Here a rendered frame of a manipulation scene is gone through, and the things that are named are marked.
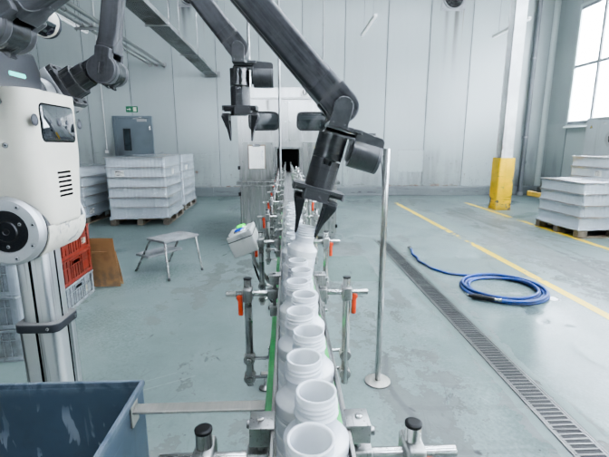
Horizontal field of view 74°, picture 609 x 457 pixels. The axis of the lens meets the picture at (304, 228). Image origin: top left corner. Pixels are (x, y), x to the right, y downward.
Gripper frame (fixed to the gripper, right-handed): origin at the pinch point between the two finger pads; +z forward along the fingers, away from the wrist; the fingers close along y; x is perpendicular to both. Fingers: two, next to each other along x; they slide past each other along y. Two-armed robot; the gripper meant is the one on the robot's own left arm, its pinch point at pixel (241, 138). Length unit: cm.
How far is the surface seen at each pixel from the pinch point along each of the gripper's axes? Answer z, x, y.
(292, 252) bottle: 23, 47, -15
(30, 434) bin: 55, 56, 35
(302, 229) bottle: 18, 47, -17
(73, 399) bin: 48, 56, 26
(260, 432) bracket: 29, 91, -11
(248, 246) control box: 32.5, 3.4, -1.7
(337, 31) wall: -282, -976, -138
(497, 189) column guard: 93, -713, -455
